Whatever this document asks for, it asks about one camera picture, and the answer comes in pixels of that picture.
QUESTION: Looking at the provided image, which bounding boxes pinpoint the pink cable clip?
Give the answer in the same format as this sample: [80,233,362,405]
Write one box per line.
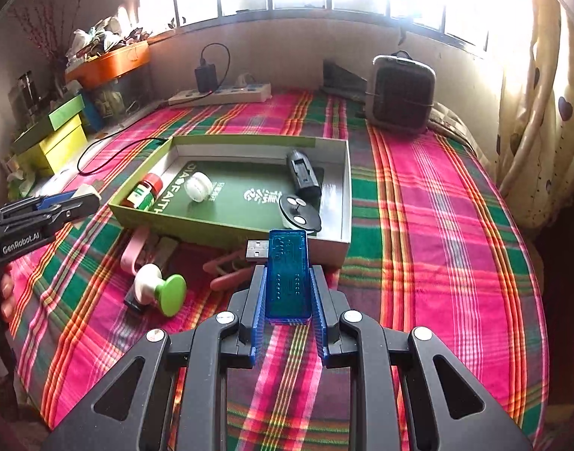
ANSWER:
[120,226,179,274]
[203,251,256,292]

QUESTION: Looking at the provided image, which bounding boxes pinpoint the blue box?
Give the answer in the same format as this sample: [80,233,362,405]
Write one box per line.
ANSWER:
[82,96,104,132]

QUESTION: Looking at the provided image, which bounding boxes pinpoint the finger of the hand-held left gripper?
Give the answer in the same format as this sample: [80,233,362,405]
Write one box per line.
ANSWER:
[0,190,78,219]
[0,196,101,233]

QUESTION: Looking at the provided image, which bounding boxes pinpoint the red flower branches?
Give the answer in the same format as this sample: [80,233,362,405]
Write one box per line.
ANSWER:
[12,0,88,71]

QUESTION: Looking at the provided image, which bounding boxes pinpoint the green and white spool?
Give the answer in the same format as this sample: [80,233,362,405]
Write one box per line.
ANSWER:
[133,263,188,316]

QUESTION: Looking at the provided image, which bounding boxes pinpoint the black and white remote fob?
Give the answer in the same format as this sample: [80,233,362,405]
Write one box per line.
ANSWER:
[278,195,323,233]

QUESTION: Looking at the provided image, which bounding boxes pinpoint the patterned pillow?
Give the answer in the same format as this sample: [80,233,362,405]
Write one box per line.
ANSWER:
[428,101,490,156]

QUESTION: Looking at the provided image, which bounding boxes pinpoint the black power adapter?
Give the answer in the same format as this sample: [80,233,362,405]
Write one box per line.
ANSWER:
[194,63,219,94]

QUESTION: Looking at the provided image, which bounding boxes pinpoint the green cardboard box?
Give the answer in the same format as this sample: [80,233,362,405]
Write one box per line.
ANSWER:
[109,135,352,266]

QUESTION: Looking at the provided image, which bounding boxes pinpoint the person's left hand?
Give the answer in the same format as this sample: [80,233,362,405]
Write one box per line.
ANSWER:
[0,270,19,324]

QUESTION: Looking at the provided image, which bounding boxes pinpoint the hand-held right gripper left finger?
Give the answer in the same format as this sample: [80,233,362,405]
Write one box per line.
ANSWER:
[43,264,269,451]

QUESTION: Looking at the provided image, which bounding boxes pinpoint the red capped small bottle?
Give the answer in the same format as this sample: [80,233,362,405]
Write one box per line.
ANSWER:
[120,174,163,210]

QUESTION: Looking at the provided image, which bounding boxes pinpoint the clear glass jar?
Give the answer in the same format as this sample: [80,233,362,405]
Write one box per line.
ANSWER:
[7,70,41,123]

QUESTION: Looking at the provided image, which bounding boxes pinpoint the white round cap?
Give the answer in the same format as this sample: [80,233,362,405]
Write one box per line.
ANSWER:
[184,172,213,204]

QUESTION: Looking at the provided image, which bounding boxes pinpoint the white power strip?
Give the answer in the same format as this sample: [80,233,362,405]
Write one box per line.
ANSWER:
[168,82,273,106]

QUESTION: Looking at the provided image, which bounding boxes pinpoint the black charging cable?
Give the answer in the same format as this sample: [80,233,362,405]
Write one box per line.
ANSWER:
[77,43,231,176]

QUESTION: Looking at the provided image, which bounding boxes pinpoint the clear plastic container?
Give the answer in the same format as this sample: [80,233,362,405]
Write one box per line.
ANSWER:
[92,77,149,120]

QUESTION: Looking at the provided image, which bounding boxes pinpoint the green white wipes packet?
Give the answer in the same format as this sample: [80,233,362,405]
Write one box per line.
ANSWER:
[2,155,36,198]

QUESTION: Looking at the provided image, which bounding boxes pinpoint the grey portable heater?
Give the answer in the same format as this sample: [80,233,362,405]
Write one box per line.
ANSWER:
[364,51,437,135]

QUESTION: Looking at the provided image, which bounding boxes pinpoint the dark folded cloth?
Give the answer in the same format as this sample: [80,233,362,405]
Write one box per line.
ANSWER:
[321,59,367,101]

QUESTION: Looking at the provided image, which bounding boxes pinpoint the black cylindrical device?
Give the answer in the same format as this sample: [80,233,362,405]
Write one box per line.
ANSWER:
[286,149,326,200]

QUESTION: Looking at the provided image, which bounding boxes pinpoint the cream heart print curtain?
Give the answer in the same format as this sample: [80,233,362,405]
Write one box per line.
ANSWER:
[496,0,574,231]

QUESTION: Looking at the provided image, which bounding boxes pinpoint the white flat box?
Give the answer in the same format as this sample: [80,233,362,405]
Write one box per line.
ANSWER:
[30,169,81,198]

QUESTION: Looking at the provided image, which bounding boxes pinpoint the pink green plaid blanket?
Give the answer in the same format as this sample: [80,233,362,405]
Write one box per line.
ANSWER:
[5,89,548,451]

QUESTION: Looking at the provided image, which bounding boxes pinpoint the blue translucent USB device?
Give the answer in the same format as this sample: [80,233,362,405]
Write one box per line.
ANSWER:
[247,229,313,325]

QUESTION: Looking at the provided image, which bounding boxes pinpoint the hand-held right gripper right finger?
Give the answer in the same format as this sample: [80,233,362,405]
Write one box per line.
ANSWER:
[310,264,535,451]

